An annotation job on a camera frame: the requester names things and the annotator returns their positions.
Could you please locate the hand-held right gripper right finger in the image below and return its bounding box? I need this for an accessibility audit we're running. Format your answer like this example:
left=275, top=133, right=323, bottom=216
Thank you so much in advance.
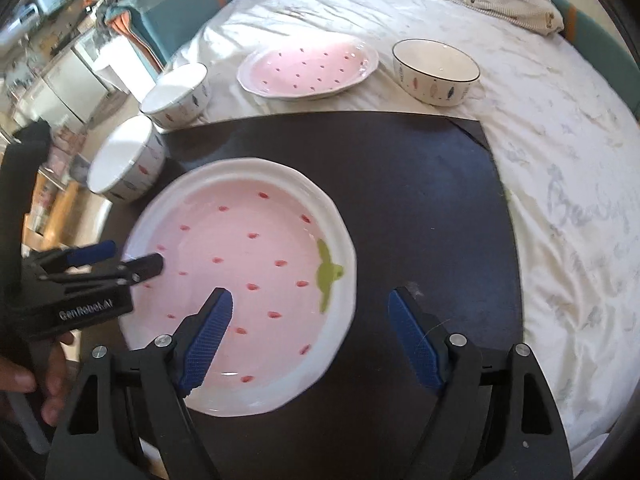
left=387, top=287, right=573, bottom=480

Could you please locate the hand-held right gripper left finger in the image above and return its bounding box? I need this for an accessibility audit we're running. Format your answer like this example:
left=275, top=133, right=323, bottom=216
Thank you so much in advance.
left=45, top=287, right=235, bottom=480

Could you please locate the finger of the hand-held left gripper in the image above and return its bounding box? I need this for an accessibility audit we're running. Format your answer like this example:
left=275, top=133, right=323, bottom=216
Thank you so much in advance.
left=42, top=253, right=165, bottom=287
left=25, top=240, right=117, bottom=275

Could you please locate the white feather-print bowl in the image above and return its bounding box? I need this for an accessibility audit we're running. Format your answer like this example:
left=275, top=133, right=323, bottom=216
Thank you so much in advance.
left=139, top=62, right=210, bottom=131
left=391, top=38, right=486, bottom=107
left=87, top=115, right=167, bottom=205

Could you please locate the pink strawberry plate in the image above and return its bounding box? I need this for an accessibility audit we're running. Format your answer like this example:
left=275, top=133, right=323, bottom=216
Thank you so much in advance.
left=121, top=158, right=358, bottom=417
left=236, top=35, right=380, bottom=102

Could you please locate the person's left hand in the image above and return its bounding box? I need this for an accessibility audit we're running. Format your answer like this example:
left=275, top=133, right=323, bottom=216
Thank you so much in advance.
left=0, top=332, right=76, bottom=428

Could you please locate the wooden shelf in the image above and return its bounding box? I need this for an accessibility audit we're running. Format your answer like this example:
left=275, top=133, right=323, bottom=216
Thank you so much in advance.
left=22, top=170, right=108, bottom=256

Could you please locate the black mat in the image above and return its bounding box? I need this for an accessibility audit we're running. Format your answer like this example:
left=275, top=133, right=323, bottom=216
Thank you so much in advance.
left=95, top=111, right=525, bottom=480

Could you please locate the white cabinet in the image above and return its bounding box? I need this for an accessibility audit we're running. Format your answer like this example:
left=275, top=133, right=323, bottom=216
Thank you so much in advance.
left=92, top=45, right=157, bottom=97

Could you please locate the white bed sheet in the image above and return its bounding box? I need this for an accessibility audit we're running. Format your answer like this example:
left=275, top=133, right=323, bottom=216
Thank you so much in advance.
left=170, top=0, right=640, bottom=466

